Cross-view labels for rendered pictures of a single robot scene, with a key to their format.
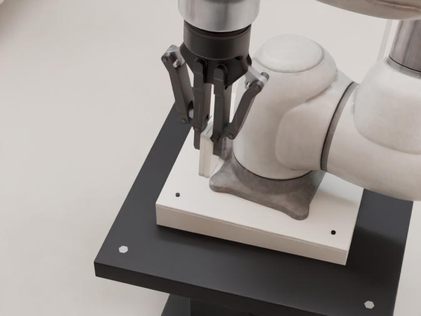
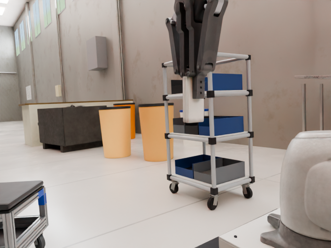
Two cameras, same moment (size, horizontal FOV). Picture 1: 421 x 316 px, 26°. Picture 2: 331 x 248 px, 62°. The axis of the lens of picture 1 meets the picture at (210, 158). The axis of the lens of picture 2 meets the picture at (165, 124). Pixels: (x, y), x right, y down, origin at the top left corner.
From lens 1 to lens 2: 0.93 m
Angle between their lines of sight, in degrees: 51
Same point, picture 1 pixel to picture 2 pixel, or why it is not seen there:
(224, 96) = (194, 28)
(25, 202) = not seen: outside the picture
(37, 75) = (226, 221)
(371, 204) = not seen: outside the picture
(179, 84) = (173, 38)
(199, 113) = (182, 56)
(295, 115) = (317, 169)
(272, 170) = (304, 226)
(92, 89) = not seen: hidden behind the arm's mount
